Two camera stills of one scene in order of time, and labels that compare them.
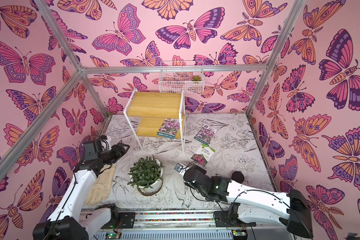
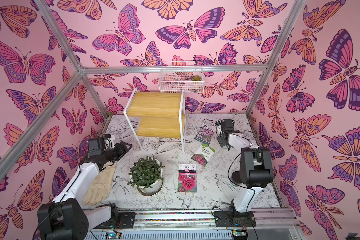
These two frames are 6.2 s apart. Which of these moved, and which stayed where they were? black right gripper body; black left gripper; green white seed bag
Moved: black right gripper body
Stayed: black left gripper; green white seed bag
